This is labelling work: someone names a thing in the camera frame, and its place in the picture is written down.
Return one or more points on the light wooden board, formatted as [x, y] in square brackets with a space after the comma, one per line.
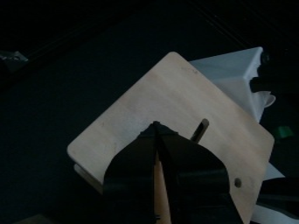
[171, 99]

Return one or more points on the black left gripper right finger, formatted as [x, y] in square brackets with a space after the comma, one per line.
[198, 180]

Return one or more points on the grey taped object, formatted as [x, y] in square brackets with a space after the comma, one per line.
[12, 59]

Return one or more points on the white plastic drawer unit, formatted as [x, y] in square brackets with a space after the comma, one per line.
[234, 75]

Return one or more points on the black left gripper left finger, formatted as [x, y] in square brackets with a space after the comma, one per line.
[130, 175]

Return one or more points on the small green object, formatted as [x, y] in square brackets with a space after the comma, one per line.
[283, 131]

